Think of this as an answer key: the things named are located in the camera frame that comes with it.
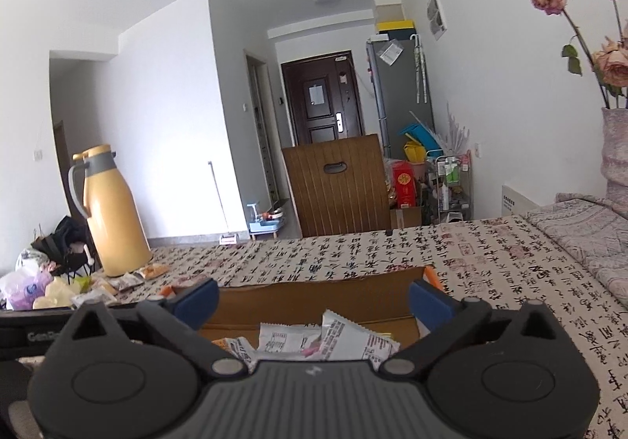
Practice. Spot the dark brown entrance door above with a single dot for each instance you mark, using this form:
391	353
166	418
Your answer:
323	97

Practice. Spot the grey refrigerator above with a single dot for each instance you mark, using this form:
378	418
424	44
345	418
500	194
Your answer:
399	77

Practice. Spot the purple tissue pack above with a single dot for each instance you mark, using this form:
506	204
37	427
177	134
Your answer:
20	289

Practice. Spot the brown wooden chair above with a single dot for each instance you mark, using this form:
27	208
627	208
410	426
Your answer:
338	187

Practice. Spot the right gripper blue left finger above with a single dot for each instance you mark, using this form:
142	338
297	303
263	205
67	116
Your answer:
194	305

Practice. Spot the red cardboard snack box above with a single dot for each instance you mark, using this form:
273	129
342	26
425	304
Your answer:
378	302

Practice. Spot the white snack pack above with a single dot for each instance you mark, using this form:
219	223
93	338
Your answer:
288	342
345	340

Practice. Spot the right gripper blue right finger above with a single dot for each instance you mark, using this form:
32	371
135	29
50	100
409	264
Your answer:
430	306

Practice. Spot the yellow thermos jug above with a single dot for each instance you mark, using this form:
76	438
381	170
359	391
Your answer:
103	197

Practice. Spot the grey patterned runner cloth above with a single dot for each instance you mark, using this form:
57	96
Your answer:
593	231

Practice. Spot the pink textured vase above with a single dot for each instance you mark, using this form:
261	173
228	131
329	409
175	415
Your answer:
614	154

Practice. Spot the calligraphy print tablecloth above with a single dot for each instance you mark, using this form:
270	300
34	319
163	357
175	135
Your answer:
503	260

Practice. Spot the wire storage rack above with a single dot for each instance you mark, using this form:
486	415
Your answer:
450	187

